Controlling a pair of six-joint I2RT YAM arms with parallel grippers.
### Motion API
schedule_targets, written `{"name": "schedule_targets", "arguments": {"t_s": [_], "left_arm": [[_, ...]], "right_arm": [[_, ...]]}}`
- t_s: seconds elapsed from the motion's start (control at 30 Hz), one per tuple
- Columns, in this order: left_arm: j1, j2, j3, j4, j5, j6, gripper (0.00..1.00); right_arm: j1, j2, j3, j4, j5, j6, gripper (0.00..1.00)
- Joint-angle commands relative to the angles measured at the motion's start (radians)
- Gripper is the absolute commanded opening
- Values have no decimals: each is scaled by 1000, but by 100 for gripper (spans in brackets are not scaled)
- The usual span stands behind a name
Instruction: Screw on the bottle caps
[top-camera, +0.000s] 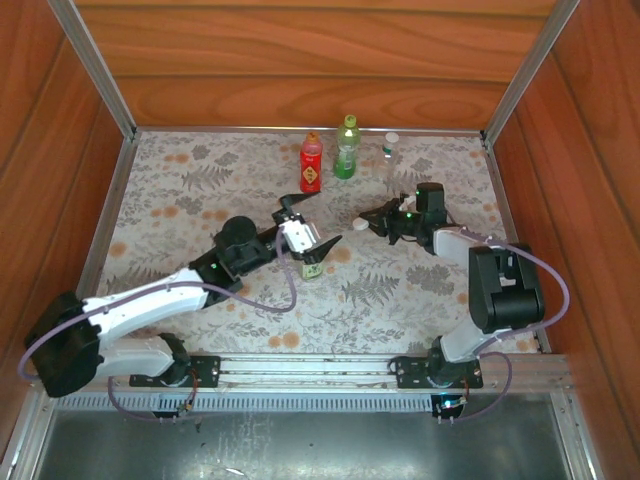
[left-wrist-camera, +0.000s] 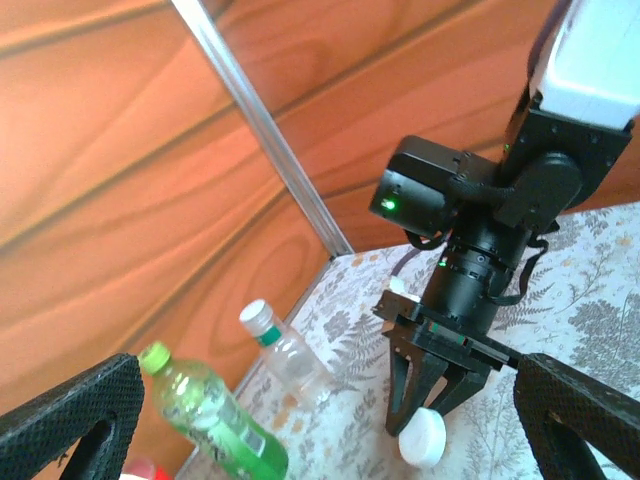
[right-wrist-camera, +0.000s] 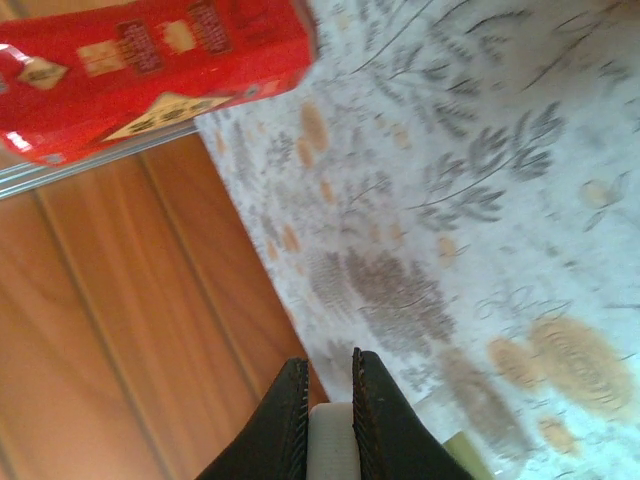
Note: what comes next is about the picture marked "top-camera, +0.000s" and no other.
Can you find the clear bottle dark green label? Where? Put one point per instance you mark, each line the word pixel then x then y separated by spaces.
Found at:
pixel 312 271

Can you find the white bottle cap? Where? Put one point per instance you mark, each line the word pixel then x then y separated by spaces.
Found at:
pixel 360 225
pixel 392 137

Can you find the red label drink bottle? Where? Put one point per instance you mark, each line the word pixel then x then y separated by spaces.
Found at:
pixel 311 170

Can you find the small clear bottle green band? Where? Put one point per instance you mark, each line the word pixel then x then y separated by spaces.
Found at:
pixel 386 165

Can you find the green tea bottle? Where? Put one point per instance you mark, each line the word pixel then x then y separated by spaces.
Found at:
pixel 346 155

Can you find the yellow-green bottle cap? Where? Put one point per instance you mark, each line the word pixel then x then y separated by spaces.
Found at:
pixel 350 120

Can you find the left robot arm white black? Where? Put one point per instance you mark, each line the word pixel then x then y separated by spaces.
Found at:
pixel 150 300

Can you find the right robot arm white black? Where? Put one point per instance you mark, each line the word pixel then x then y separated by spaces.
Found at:
pixel 505 290

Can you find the floral patterned tablecloth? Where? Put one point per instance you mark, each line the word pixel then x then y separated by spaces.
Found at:
pixel 350 325

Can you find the grey metal sheet panel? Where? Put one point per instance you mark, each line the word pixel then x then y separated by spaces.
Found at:
pixel 300 445

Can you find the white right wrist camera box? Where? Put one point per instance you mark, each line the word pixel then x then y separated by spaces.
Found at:
pixel 409 201

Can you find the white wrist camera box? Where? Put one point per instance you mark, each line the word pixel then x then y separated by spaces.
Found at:
pixel 297 237
pixel 409 201

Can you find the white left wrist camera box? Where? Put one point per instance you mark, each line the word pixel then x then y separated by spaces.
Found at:
pixel 297 237

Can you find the aluminium frame rear bar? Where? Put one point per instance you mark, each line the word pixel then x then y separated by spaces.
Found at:
pixel 310 130

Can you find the aluminium frame side bar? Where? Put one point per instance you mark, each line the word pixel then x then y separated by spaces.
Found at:
pixel 503 200
pixel 104 225

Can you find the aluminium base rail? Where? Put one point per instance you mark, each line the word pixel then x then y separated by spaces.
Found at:
pixel 300 367

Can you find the aluminium frame post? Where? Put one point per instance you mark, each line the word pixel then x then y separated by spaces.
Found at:
pixel 97 70
pixel 528 70

